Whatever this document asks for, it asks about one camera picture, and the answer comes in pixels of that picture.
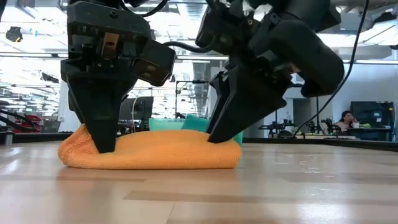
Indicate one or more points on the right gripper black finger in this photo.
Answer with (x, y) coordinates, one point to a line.
(219, 93)
(245, 102)

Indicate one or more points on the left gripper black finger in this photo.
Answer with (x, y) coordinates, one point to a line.
(99, 109)

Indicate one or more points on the blue microfiber towel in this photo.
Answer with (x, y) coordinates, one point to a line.
(196, 123)

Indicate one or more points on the orange microfiber towel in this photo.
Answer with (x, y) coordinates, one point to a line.
(161, 149)

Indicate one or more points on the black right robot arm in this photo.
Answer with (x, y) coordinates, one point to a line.
(304, 56)

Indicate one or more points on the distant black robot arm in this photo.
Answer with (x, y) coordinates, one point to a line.
(329, 126)
(275, 126)

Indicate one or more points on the translucent teal plastic basket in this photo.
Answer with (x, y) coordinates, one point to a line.
(164, 124)

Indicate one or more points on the black flat monitor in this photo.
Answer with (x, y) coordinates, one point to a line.
(141, 107)

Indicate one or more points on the black rectangular metal gantry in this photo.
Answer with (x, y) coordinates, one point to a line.
(317, 109)
(176, 99)

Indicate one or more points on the red workshop equipment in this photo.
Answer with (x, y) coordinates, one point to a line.
(28, 123)

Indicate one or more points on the person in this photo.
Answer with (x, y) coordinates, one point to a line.
(346, 119)

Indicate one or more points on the white mug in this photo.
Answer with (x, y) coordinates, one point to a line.
(355, 125)

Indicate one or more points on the black equipment cabinet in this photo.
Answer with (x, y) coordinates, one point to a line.
(373, 115)

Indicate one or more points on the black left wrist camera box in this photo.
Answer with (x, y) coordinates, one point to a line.
(155, 62)

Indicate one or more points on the black ceiling-mounted camera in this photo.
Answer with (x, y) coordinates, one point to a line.
(14, 34)

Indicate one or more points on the black aluminium table frame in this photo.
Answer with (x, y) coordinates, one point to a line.
(342, 142)

